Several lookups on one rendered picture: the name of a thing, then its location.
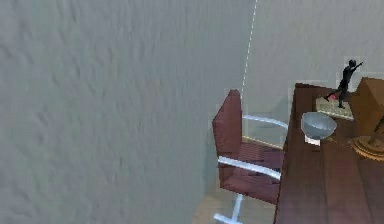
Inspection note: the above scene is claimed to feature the dark red office chair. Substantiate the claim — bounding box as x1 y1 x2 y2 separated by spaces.
211 88 290 224

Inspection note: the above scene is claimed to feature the white paper sheet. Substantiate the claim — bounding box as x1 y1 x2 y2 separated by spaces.
304 134 322 147

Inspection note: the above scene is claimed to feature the grey bowl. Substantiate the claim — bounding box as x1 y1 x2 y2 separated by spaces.
300 111 338 141

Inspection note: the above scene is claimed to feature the brown wooden table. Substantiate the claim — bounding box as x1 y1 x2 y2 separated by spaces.
273 82 384 224

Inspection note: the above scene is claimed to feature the black figure statue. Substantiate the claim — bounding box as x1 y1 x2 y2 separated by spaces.
322 59 365 120

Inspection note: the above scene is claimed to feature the brown cardboard box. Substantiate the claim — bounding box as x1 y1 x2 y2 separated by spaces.
348 76 384 138

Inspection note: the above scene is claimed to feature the brown round lamp base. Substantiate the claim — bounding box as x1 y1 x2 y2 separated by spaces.
347 116 384 163

